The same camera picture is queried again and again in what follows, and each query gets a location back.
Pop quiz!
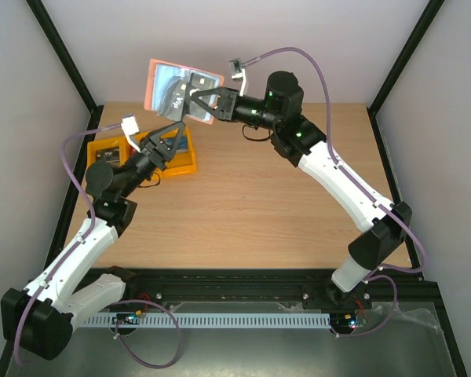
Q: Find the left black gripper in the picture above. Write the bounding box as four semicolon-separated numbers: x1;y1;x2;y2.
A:
119;123;187;199

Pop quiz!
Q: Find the black vip credit card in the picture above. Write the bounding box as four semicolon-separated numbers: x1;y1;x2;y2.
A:
157;77;188;122

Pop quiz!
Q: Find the tan leather card holder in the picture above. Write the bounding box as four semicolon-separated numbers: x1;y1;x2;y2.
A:
144;59;224;124

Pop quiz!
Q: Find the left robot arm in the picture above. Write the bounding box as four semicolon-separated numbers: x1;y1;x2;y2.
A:
1;118;185;365

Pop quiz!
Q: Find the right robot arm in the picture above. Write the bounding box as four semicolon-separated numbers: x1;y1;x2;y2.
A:
185;71;412;308

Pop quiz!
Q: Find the blue card stack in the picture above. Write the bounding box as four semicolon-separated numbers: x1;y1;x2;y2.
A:
176;136;189;154

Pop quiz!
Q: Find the black card stack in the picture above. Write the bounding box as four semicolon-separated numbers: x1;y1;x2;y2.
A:
95;147;120;163

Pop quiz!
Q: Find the right yellow bin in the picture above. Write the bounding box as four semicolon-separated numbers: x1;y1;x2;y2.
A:
158;126;198;178

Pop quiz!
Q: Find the yellow bin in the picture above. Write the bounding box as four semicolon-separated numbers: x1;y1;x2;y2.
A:
87;137;131;167
158;126;198;178
122;133;145;158

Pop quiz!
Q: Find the middle yellow bin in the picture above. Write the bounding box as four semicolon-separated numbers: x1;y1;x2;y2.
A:
122;133;145;158

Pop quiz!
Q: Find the left yellow bin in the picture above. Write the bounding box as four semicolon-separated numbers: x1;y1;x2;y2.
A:
87;137;131;167

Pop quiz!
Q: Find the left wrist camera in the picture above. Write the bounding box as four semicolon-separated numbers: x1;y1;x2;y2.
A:
120;114;140;135

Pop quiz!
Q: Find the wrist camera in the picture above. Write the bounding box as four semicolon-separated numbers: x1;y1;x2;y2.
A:
120;114;140;135
229;58;247;96

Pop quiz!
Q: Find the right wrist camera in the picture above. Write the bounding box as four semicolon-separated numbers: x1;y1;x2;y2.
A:
229;58;247;96

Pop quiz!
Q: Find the white slotted cable duct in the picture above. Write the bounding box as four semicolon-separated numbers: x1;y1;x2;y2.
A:
82;313;330;329

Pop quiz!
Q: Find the left black frame post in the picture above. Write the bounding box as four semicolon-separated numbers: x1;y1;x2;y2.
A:
26;0;99;114

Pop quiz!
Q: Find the black frame post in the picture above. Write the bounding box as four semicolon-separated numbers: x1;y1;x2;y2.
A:
26;0;99;114
367;0;447;115

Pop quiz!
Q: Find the right black frame post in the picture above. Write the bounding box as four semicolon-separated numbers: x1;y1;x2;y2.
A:
367;0;447;115

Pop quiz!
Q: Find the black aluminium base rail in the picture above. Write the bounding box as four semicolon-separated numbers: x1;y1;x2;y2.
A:
132;269;443;309

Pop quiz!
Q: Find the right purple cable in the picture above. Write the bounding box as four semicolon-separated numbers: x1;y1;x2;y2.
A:
243;46;428;340

